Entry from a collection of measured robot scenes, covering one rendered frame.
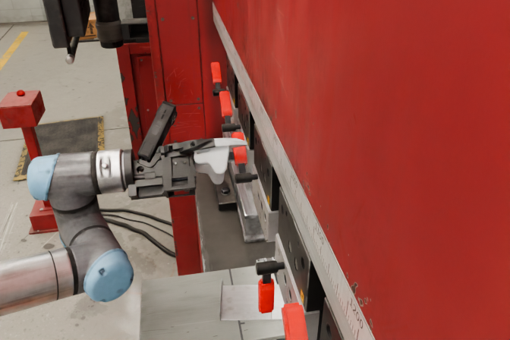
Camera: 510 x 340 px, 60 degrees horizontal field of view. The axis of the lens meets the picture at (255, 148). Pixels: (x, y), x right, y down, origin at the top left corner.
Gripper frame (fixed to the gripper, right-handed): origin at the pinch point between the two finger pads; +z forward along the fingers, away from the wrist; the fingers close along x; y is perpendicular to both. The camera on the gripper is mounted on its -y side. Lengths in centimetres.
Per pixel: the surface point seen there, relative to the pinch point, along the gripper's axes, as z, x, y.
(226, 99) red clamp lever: 0.3, -13.6, -15.2
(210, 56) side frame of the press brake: 2, -58, -49
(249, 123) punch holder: 2.9, -2.9, -5.5
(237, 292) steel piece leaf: -1.9, -16.1, 25.5
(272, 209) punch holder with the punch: 3.1, 7.2, 12.8
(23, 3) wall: -229, -531, -403
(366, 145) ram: 3.1, 47.7, 14.1
